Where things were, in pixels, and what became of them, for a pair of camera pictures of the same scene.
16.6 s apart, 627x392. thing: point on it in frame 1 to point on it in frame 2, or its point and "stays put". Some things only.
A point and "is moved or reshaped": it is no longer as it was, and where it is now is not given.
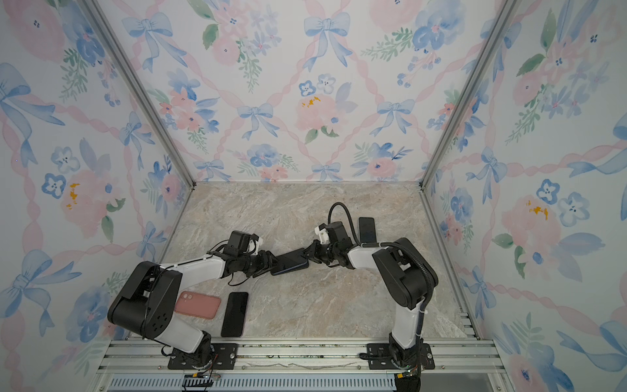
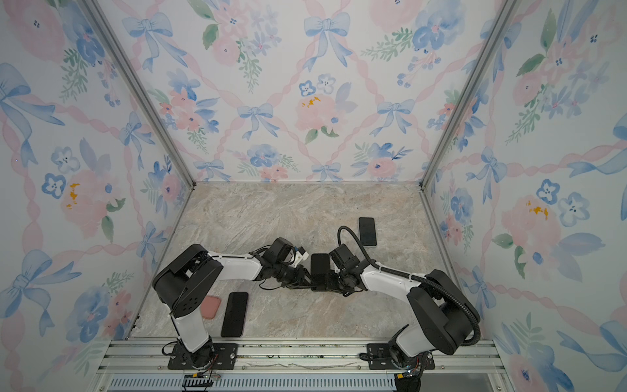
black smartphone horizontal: [290, 261] is moved or reshaped
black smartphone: [367, 229] stays put
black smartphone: [234, 318] stays put
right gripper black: [314, 251] to [331, 287]
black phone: [290, 261] is moved or reshaped
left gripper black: [266, 262] to [301, 281]
